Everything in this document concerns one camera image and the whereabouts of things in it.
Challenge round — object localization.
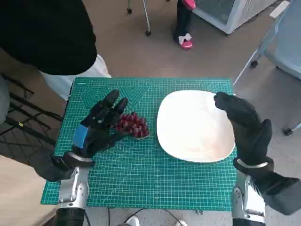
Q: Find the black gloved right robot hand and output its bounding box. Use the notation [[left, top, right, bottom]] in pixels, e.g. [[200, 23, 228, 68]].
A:
[[214, 91, 273, 167]]

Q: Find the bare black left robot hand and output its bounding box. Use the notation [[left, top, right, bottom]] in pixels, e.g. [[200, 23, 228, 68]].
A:
[[71, 89, 129, 159]]

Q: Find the red toy grape bunch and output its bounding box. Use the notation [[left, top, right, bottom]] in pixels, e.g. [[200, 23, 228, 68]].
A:
[[114, 112, 150, 140]]

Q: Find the white square plate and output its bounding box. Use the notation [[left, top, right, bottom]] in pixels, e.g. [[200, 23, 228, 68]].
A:
[[156, 90, 237, 163]]

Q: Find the green cutting mat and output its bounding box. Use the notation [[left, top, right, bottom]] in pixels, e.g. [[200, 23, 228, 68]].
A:
[[40, 77, 238, 210]]

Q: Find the grey-blue chair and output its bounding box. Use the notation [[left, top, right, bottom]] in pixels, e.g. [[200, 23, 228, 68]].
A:
[[232, 0, 301, 136]]

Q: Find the light wooden desk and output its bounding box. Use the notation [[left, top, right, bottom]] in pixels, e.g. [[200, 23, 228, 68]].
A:
[[0, 155, 57, 226]]

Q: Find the person in black top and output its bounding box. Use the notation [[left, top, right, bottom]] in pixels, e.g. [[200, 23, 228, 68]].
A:
[[0, 0, 112, 102]]

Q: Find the white cabinet appliance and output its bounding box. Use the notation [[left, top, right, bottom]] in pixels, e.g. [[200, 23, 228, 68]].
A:
[[191, 0, 278, 35]]

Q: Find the white paper sheet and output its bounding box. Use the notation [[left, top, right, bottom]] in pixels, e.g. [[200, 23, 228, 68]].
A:
[[269, 0, 290, 18]]

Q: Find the person with pink slipper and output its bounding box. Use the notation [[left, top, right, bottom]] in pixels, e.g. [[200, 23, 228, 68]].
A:
[[173, 0, 197, 50]]

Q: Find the metal chair leg with caster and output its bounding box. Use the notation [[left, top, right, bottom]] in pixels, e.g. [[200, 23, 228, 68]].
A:
[[126, 0, 152, 37]]

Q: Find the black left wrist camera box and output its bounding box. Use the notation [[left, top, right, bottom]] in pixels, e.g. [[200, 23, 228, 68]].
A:
[[34, 150, 73, 182]]

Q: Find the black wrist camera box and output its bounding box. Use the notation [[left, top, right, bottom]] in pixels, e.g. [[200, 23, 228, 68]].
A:
[[34, 150, 73, 182], [253, 171, 301, 216]]

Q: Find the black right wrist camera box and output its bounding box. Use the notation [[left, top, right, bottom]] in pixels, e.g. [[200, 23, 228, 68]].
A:
[[253, 171, 301, 216]]

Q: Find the black wire rack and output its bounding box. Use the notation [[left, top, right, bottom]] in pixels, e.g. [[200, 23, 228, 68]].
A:
[[0, 73, 64, 148]]

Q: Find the black floor cable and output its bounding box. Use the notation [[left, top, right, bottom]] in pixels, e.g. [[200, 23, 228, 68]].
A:
[[107, 208, 180, 226]]

